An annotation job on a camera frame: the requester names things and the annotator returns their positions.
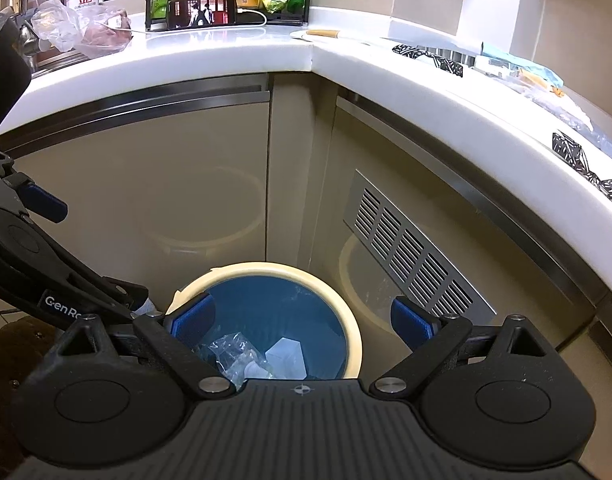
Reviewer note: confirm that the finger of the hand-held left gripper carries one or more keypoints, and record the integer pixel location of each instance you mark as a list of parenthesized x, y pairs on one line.
[(105, 285), (45, 205)]

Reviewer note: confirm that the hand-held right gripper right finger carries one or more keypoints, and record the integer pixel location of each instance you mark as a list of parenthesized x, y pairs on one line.
[(411, 317)]

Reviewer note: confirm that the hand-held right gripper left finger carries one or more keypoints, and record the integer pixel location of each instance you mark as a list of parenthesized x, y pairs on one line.
[(193, 317)]

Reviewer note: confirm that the clear plastic wrapper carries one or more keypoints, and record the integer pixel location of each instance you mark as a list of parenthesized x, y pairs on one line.
[(230, 355)]

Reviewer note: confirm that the blue bin liner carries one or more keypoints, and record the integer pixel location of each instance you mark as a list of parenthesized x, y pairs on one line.
[(286, 310)]

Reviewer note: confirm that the translucent plastic box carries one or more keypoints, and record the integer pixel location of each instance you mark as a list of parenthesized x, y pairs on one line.
[(286, 360)]

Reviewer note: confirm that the cream trash can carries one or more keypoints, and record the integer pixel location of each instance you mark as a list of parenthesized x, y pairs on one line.
[(286, 272)]

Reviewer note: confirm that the clear packet with orange sticks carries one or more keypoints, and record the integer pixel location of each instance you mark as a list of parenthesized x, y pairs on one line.
[(536, 87)]

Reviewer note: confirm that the light blue carton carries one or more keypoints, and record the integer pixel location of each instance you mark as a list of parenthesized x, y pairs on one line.
[(526, 62)]

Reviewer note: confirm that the person's left forearm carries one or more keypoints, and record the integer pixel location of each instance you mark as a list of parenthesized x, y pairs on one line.
[(3, 85)]

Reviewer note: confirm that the cabinet vent grille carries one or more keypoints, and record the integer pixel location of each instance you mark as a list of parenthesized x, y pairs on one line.
[(411, 245)]

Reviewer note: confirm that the beige cabinet door with vent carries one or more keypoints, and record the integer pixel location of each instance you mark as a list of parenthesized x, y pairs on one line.
[(511, 280)]

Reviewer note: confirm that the brown floor rug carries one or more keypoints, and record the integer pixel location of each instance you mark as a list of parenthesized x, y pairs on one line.
[(5, 360)]

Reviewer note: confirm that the steel faucet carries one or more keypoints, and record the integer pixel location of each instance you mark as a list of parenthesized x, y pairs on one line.
[(28, 42)]

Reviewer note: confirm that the clear bag of meat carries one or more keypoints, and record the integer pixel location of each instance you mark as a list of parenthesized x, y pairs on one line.
[(100, 35)]

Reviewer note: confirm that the black smartphone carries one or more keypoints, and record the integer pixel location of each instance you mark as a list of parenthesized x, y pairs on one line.
[(200, 12)]

